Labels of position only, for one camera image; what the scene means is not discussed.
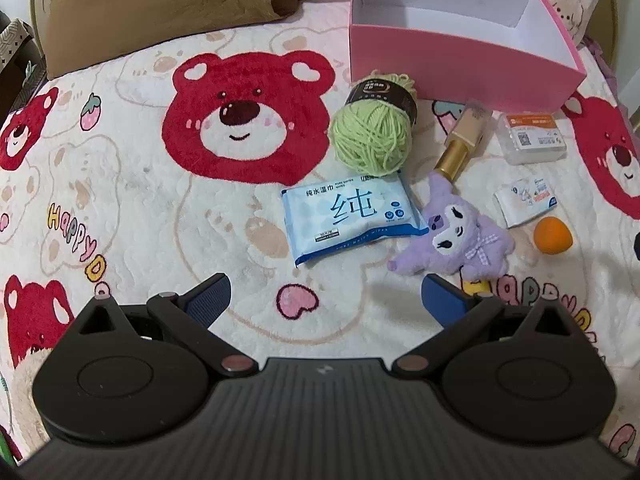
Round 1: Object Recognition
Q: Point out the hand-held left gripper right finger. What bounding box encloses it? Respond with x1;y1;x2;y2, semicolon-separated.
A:
391;274;578;377

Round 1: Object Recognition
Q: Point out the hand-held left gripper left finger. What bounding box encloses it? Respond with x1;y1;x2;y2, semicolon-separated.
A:
72;272;253;376

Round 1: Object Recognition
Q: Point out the purple plush toy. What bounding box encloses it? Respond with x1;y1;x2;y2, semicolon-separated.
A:
387;170;516;281

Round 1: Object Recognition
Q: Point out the blue wet wipes packet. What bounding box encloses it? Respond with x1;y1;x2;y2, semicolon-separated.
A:
280;170;431;267

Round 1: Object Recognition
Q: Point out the beige bottle with gold cap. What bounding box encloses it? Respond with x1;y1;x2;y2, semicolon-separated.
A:
434;99;493;183

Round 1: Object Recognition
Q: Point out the green yarn ball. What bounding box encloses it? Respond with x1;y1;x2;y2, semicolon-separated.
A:
327;69;420;177

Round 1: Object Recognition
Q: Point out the clear plastic box orange label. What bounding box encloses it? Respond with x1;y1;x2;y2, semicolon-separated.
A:
501;111;571;166

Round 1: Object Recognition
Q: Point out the pink cardboard box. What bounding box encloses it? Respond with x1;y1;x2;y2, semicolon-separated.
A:
348;0;587;113

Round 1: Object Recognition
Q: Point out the orange makeup sponge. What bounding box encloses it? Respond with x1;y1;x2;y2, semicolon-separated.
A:
533;216;576;256

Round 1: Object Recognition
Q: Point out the small white tissue packet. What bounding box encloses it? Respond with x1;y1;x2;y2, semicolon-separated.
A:
492;176;560;229

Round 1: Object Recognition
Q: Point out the purple cloth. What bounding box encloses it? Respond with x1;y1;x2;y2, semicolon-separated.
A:
582;35;618;81

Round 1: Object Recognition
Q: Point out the brown pillow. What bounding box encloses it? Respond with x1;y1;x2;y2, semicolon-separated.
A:
37;0;311;81

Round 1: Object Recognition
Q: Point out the grey patterned cloth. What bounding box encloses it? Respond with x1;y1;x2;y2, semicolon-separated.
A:
0;17;36;76

